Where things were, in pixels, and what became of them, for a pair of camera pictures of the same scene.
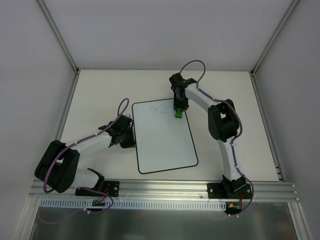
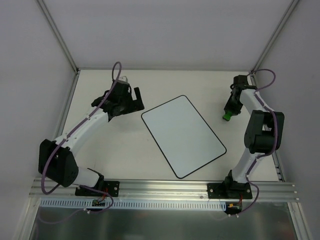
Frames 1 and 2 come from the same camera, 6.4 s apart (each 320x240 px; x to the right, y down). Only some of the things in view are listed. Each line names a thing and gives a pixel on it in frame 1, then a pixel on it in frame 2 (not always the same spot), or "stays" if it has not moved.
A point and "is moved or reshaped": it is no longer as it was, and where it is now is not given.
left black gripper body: x=129 y=141 -> x=130 y=104
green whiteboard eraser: x=179 y=113 is moved or reshaped
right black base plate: x=229 y=191 stays
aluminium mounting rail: x=173 y=191 stays
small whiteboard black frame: x=164 y=141 is moved or reshaped
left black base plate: x=111 y=188 stays
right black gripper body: x=180 y=105 -> x=232 y=106
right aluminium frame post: x=255 y=80 stays
